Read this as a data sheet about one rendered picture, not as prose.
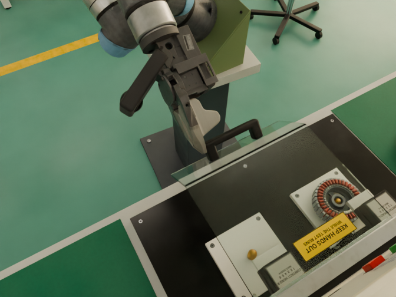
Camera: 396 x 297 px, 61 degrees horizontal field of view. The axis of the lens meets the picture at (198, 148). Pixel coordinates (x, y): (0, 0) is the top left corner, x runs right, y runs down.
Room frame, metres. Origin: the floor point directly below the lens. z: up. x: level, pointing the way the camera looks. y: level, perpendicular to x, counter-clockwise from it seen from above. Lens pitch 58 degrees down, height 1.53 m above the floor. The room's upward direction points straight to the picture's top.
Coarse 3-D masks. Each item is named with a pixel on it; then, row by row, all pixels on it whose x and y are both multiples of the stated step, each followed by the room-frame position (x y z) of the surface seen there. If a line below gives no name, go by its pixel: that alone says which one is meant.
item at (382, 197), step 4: (380, 192) 0.28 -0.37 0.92; (384, 192) 0.28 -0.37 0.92; (376, 196) 0.27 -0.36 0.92; (380, 196) 0.27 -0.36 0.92; (384, 196) 0.27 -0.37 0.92; (388, 196) 0.27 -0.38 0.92; (380, 200) 0.26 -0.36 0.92; (384, 200) 0.26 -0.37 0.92; (388, 200) 0.26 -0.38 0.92; (392, 200) 0.26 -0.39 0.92; (384, 204) 0.26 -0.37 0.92; (388, 204) 0.26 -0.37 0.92; (392, 204) 0.26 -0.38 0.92; (384, 208) 0.25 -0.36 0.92; (388, 208) 0.25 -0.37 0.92; (392, 208) 0.25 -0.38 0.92; (388, 212) 0.24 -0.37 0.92; (392, 212) 0.24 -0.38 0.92
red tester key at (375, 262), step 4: (380, 256) 0.09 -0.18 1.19; (372, 260) 0.08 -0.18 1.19; (376, 260) 0.08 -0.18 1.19; (380, 260) 0.08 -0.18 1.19; (368, 264) 0.08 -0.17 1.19; (372, 264) 0.08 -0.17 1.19; (376, 264) 0.08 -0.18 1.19; (364, 268) 0.08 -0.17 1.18; (368, 268) 0.08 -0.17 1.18; (372, 268) 0.08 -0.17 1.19
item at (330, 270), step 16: (384, 224) 0.15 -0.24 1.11; (368, 240) 0.13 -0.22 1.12; (384, 240) 0.13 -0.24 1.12; (336, 256) 0.11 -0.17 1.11; (352, 256) 0.11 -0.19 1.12; (368, 256) 0.11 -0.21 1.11; (320, 272) 0.09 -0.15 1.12; (336, 272) 0.09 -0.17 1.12; (352, 272) 0.09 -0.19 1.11; (288, 288) 0.07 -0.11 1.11; (304, 288) 0.07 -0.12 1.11; (320, 288) 0.07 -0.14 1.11
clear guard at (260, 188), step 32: (288, 128) 0.34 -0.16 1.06; (224, 160) 0.28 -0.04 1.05; (256, 160) 0.27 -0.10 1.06; (288, 160) 0.27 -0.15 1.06; (320, 160) 0.27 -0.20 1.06; (192, 192) 0.22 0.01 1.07; (224, 192) 0.22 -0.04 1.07; (256, 192) 0.22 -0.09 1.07; (288, 192) 0.22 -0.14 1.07; (320, 192) 0.22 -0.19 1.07; (352, 192) 0.22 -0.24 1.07; (224, 224) 0.17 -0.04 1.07; (256, 224) 0.17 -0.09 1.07; (288, 224) 0.17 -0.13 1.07; (320, 224) 0.17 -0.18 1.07; (256, 256) 0.12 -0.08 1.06; (288, 256) 0.12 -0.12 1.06; (320, 256) 0.12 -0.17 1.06; (256, 288) 0.08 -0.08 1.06
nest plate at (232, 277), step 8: (216, 240) 0.23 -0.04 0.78; (208, 248) 0.21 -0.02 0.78; (216, 248) 0.21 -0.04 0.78; (216, 256) 0.19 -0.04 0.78; (224, 256) 0.19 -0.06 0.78; (216, 264) 0.18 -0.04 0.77; (224, 264) 0.18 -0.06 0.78; (232, 264) 0.18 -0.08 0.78; (224, 272) 0.16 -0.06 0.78; (232, 272) 0.16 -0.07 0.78; (232, 280) 0.14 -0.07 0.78; (240, 280) 0.14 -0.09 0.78; (232, 288) 0.13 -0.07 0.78; (240, 288) 0.13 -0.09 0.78; (240, 296) 0.11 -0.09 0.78; (248, 296) 0.11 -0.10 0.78
